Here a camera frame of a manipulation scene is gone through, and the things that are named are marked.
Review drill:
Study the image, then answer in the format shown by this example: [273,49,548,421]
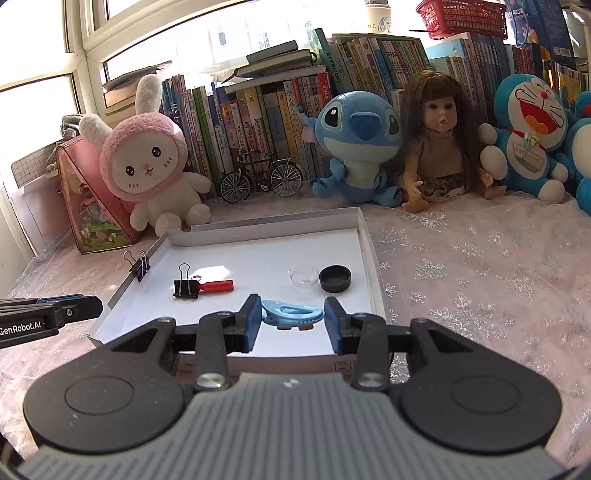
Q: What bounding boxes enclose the clear round dish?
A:
[289,266,320,289]

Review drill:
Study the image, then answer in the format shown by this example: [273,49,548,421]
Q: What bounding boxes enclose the row of upright books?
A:
[157,32,591,185]

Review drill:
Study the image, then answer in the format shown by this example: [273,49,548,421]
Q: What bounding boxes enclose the black bicycle model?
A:
[219,148,305,204]

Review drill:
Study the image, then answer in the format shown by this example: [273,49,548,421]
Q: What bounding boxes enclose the red handled tool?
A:
[199,278,235,295]

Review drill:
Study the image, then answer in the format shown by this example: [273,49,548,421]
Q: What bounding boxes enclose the white cup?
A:
[364,0,393,34]

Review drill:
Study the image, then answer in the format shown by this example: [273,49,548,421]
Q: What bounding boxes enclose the blue printed box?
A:
[503,0,575,63]

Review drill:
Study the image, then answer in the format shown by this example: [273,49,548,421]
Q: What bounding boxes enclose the brown-haired baby doll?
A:
[397,70,506,213]

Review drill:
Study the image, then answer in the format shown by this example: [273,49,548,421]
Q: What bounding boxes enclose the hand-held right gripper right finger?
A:
[323,295,481,393]

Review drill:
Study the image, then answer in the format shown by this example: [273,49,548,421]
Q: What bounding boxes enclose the pink house toy box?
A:
[55,136,144,256]

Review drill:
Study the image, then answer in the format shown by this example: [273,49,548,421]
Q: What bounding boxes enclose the blue white round plush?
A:
[566,90,591,209]

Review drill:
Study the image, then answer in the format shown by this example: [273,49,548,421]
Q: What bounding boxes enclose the light blue hair clip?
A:
[261,299,326,332]

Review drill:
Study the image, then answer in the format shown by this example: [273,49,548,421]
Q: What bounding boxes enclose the white plastic sheet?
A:
[9,178,63,259]

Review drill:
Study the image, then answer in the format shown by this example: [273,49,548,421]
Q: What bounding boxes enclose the pale lying book stack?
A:
[102,65,174,116]

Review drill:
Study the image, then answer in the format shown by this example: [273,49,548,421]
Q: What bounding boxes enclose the dark lying book stack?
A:
[217,41,319,93]

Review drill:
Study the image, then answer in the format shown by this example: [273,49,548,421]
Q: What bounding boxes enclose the red plastic basket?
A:
[416,0,509,40]

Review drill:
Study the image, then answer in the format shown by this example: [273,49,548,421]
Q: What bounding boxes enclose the large black binder clip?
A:
[173,263,204,300]

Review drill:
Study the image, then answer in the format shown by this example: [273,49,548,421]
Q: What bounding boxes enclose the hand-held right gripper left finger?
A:
[108,293,264,393]

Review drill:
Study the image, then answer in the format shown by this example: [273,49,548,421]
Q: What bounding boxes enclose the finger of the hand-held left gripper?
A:
[0,295,86,309]
[44,295,103,332]

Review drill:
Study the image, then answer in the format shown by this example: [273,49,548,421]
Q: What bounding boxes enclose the white window frame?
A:
[0,0,365,195]

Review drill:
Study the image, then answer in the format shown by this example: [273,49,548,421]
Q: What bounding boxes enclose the white cardboard box tray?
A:
[88,207,391,374]

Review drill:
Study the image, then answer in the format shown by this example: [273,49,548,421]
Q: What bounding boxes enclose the white grid board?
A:
[11,143,58,188]

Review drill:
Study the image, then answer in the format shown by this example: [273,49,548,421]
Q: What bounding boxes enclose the pink white bunny plush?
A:
[78,74,213,238]

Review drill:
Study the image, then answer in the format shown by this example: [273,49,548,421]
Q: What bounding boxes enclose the black round lid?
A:
[318,265,353,293]

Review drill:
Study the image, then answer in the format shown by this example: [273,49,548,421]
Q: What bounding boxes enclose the small black binder clip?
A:
[124,250,152,282]

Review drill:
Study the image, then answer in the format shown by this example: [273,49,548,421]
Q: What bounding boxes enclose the blue alien plush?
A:
[298,90,404,208]

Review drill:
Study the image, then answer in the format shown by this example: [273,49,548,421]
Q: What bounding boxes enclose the blue cat plush with bell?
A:
[478,73,578,204]

